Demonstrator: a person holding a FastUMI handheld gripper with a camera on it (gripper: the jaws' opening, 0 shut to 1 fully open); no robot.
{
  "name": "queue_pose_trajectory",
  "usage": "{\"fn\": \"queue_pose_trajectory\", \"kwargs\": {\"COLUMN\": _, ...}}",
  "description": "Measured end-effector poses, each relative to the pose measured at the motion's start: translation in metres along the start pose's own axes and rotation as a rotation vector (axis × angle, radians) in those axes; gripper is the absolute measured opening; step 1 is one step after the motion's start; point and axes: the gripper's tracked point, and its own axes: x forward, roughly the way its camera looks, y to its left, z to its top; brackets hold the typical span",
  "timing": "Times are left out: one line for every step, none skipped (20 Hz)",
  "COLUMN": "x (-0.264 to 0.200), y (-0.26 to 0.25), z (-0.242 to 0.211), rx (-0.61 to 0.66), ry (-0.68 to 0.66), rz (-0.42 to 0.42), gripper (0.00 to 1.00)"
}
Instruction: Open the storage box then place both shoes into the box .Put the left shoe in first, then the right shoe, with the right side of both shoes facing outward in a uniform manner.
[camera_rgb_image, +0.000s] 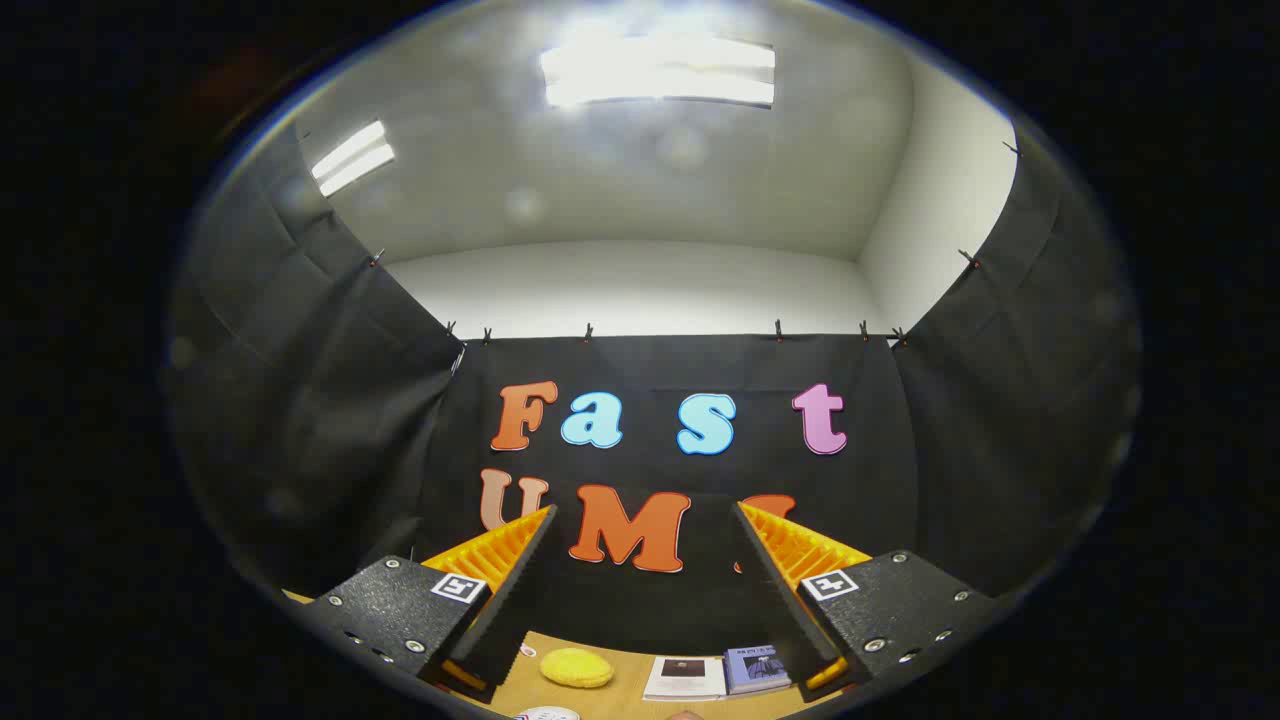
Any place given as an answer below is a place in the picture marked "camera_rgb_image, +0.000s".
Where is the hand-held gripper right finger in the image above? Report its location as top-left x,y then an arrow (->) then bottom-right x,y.
730,500 -> 1003,693

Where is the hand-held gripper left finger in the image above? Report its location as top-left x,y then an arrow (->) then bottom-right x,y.
298,503 -> 559,704

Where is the blue book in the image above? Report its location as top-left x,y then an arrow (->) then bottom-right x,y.
722,645 -> 793,696

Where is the yellow round sponge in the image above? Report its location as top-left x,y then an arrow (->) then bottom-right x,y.
540,647 -> 616,689

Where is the white book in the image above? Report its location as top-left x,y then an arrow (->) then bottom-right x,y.
642,655 -> 729,702

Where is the black backdrop cloth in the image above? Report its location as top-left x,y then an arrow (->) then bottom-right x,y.
165,120 -> 1141,656

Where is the ceiling light panel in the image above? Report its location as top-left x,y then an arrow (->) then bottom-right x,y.
540,38 -> 777,109
310,120 -> 396,198

